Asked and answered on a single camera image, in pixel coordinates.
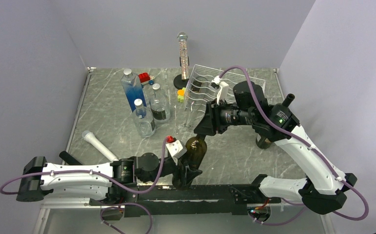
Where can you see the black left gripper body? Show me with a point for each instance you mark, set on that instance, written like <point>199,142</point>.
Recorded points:
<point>169,166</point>

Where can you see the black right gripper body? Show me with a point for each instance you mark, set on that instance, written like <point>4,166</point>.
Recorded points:
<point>224,116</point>

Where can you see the dark green wine bottle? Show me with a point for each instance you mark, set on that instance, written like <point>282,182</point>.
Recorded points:
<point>196,149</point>

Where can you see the clear glass wine bottle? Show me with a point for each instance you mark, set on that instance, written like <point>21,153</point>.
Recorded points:
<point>195,101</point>

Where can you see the green wine bottle brown label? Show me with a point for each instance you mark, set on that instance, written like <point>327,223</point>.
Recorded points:
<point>263,142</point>

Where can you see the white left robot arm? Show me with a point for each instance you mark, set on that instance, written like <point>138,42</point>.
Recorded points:
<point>107,182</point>

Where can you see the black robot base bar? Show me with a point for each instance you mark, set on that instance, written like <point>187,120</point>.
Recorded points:
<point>235,199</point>

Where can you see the clear bottle dark label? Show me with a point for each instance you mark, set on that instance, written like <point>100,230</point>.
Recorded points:
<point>159,104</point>

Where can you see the clear round glass bottle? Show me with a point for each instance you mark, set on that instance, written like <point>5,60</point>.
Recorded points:
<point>143,119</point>

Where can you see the green wine bottle rear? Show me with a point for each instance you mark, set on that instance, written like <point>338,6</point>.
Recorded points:
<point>288,100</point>

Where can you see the tall blue square bottle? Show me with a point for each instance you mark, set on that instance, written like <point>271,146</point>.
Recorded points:
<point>132,87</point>

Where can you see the yellow green toy blocks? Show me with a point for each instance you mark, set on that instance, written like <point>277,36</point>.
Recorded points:
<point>181,94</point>

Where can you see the black microphone stand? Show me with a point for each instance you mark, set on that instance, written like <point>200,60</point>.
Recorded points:
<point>180,81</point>

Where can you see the red toy block car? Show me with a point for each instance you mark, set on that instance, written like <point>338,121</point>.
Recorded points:
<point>146,79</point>

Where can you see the white handheld microphone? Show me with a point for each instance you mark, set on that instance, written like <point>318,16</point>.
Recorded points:
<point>91,138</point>

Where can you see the glitter microphone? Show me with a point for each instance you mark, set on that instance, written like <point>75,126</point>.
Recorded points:
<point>182,40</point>

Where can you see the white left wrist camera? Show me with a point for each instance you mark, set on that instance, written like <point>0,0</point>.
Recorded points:
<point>175,148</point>

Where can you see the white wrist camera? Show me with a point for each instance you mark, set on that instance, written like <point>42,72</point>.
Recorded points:
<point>175,148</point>
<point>223,87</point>

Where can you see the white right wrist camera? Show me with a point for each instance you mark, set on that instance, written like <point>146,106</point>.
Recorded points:
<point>223,87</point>

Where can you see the white wire wine rack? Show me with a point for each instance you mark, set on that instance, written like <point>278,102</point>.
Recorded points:
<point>231,78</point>

